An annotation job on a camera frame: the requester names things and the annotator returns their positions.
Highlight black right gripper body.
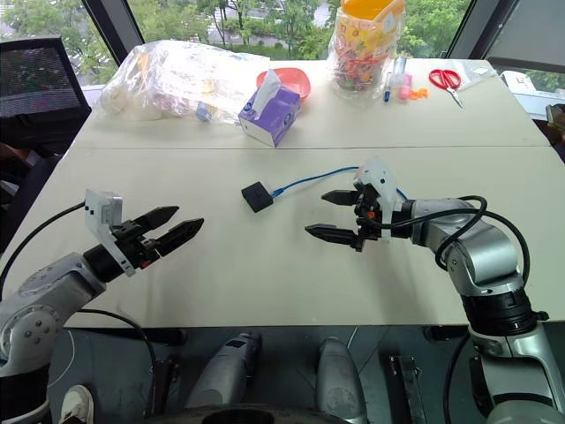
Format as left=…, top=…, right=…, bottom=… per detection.
left=352, top=179, right=384, bottom=254

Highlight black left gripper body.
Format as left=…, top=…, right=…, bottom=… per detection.
left=109, top=220, right=163, bottom=271

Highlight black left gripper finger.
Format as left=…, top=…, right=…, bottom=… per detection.
left=149, top=217, right=206, bottom=258
left=133, top=205, right=181, bottom=231

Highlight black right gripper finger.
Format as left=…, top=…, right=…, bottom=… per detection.
left=304, top=223, right=361, bottom=250
left=320, top=189, right=359, bottom=207

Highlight small black plastic box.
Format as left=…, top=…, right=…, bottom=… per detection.
left=240, top=179, right=275, bottom=215

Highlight purple tissue box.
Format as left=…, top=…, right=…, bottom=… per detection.
left=237, top=69, right=302, bottom=149

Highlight pink plastic bowl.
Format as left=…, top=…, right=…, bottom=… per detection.
left=256, top=67, right=313, bottom=100

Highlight clear plastic bag with items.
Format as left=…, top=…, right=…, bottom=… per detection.
left=98, top=39, right=271, bottom=125

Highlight bag of colourful candy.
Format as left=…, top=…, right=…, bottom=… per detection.
left=327, top=0, right=406, bottom=101

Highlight white sneaker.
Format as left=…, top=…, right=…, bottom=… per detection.
left=58, top=383, right=95, bottom=424

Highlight black mesh office chair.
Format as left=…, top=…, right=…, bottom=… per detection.
left=0, top=34, right=93, bottom=154

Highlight clear plastic sleeve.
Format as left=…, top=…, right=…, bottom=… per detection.
left=456, top=59, right=500, bottom=92

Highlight white cardboard box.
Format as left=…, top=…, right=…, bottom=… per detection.
left=500, top=69, right=542, bottom=95

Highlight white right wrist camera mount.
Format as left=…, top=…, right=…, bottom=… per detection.
left=353, top=155, right=403, bottom=246

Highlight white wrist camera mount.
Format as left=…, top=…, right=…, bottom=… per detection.
left=83, top=189, right=137, bottom=278
left=353, top=155, right=403, bottom=246

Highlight blue cable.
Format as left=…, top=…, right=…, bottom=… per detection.
left=269, top=165, right=410, bottom=201

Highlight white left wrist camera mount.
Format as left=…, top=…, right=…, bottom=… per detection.
left=83, top=189, right=137, bottom=278

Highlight red handled scissors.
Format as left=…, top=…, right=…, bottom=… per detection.
left=428, top=68, right=465, bottom=110

